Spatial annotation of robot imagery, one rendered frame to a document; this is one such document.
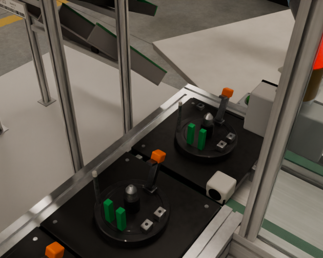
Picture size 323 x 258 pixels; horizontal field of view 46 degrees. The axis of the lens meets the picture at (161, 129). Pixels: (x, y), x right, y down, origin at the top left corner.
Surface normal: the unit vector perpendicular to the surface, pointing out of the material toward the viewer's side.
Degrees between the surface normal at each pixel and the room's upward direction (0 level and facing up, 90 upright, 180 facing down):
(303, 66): 90
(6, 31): 1
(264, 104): 90
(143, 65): 90
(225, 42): 0
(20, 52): 0
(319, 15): 90
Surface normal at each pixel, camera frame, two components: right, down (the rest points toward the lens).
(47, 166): 0.02, -0.75
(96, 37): 0.68, 0.49
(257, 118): -0.60, 0.52
